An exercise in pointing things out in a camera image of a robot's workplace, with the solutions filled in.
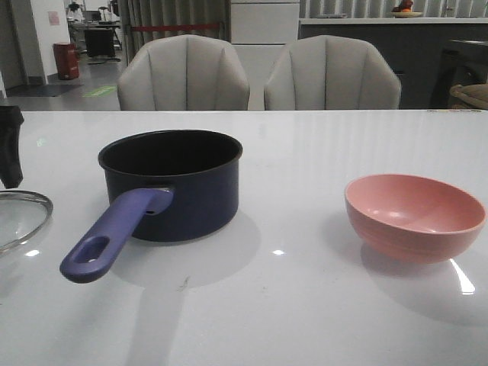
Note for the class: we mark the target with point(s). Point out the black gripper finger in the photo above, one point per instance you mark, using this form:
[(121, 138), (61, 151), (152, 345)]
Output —
[(11, 121)]

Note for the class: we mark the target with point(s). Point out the glass lid with blue knob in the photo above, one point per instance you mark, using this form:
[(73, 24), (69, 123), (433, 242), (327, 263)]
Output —
[(23, 215)]

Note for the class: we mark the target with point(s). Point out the pink bowl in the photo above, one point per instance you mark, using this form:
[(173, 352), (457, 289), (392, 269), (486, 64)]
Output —
[(413, 218)]

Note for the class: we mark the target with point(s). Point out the red trash bin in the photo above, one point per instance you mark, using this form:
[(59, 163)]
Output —
[(66, 61)]

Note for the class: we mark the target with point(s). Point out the black office desk background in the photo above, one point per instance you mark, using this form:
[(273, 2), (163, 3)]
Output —
[(97, 40)]

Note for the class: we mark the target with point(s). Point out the red barrier belt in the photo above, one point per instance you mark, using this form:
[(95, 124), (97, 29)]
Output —
[(178, 27)]

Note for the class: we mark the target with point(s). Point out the dark blue saucepan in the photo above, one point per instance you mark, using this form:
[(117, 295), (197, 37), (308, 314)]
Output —
[(163, 186)]

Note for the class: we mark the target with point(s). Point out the left grey chair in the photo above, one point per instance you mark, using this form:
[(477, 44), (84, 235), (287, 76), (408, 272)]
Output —
[(184, 73)]

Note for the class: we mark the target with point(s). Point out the grey chair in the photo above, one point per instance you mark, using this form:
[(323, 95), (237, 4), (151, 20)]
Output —
[(184, 73), (331, 73)]

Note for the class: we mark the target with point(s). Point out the white drawer cabinet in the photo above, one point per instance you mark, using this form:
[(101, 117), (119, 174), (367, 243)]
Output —
[(258, 30)]

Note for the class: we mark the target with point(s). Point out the right grey chair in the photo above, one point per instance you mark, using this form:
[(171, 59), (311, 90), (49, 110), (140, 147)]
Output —
[(331, 73)]

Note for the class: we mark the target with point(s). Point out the fruit plate on counter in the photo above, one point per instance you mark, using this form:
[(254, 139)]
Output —
[(405, 10)]

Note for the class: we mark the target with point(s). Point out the dark grey counter cabinet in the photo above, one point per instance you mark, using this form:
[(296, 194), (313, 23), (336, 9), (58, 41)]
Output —
[(412, 47)]

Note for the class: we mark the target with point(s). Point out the olive cushion seat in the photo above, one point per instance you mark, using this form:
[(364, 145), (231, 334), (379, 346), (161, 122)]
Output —
[(468, 96)]

